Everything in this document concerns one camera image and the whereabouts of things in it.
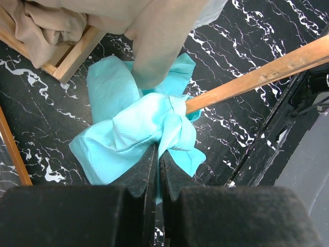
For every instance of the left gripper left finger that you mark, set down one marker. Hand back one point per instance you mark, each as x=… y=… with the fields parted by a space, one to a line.
x=119 y=214

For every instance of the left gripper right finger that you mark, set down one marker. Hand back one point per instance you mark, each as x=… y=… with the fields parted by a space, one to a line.
x=195 y=215

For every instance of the teal t shirt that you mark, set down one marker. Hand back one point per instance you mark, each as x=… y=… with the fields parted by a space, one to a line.
x=127 y=120

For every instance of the wooden hanger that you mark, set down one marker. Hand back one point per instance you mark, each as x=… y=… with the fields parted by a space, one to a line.
x=306 y=57

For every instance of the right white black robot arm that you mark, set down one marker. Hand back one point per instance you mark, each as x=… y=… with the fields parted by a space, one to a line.
x=313 y=82

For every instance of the white printed t shirt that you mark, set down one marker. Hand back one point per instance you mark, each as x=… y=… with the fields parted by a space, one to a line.
x=210 y=13

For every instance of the orange wooden shelf rack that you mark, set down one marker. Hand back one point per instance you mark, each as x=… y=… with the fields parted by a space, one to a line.
x=14 y=152

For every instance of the wooden clothes rack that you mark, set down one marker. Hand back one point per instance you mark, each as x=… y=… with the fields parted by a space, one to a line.
x=67 y=58

